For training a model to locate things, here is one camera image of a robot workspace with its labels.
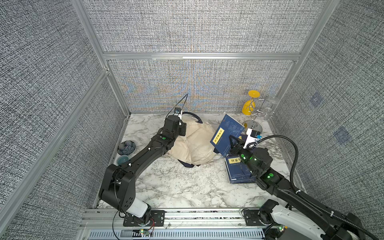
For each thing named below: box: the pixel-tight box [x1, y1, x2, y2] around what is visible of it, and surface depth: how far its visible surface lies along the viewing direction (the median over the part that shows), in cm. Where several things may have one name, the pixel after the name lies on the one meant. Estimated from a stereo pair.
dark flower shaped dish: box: [117, 140, 136, 156], surface depth 99 cm
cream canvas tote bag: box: [167, 117, 216, 168], surface depth 95 cm
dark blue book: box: [210, 114, 245, 157], surface depth 76 cm
